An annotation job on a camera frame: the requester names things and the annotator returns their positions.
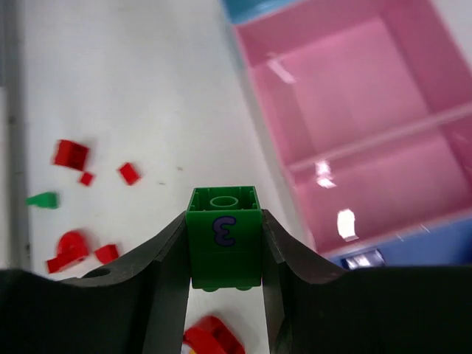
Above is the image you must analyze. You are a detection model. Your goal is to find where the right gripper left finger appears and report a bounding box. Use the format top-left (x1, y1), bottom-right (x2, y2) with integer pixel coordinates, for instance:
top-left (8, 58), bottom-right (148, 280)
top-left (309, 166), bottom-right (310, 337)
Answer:
top-left (1, 215), bottom-right (190, 353)

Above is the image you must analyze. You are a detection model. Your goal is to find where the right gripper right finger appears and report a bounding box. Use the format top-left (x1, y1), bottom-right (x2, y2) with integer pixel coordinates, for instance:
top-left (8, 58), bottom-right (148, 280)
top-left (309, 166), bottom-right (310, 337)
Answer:
top-left (261, 210), bottom-right (471, 353)

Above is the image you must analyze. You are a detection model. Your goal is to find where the red slope piece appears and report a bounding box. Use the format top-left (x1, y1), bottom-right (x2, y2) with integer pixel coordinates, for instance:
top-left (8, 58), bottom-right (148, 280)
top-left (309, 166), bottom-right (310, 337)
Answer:
top-left (94, 243), bottom-right (119, 265)

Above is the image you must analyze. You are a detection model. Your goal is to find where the red flower duplo brick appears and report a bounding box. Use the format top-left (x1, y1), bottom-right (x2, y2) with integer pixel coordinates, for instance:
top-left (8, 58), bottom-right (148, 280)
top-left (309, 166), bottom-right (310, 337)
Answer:
top-left (181, 315), bottom-right (246, 354)

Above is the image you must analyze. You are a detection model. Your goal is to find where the red arch brick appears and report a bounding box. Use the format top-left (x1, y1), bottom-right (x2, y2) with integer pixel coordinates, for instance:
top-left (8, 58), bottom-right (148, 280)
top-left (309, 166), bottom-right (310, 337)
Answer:
top-left (46, 229), bottom-right (90, 274)

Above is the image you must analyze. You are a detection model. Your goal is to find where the small red plate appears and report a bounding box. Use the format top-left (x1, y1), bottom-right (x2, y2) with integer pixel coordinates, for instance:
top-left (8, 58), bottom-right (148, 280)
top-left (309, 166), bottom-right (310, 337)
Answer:
top-left (117, 162), bottom-right (141, 186)

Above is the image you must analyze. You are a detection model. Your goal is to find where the green slope piece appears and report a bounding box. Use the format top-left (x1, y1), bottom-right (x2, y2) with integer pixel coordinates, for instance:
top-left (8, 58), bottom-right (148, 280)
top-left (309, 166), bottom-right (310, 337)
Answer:
top-left (26, 192), bottom-right (59, 209)

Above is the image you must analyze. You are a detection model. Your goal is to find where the purple bin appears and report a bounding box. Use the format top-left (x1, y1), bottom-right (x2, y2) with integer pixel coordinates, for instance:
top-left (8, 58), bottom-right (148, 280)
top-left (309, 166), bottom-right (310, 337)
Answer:
top-left (330, 218), bottom-right (471, 270)

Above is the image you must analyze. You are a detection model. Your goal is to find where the small pink bin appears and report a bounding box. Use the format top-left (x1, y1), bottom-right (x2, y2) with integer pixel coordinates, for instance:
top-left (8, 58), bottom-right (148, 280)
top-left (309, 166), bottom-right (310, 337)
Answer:
top-left (290, 108), bottom-right (471, 257)

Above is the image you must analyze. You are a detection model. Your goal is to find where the red brick cluster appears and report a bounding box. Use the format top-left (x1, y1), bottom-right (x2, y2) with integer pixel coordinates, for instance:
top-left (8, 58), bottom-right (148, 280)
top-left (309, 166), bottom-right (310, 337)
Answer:
top-left (52, 139), bottom-right (95, 187)

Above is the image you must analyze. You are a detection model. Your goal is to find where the large pink bin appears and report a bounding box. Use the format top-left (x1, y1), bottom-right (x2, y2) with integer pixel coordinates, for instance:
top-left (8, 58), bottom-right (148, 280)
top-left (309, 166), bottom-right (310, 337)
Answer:
top-left (234, 0), bottom-right (472, 170)

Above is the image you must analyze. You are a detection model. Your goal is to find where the light blue bin left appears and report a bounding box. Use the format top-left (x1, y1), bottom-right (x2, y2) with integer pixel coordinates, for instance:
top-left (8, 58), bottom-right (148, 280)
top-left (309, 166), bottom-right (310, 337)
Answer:
top-left (221, 0), bottom-right (303, 25)

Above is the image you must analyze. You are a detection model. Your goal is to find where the aluminium rail front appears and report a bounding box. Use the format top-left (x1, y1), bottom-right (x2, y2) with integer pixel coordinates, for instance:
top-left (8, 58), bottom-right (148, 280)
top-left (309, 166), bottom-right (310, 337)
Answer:
top-left (1, 1), bottom-right (32, 271)

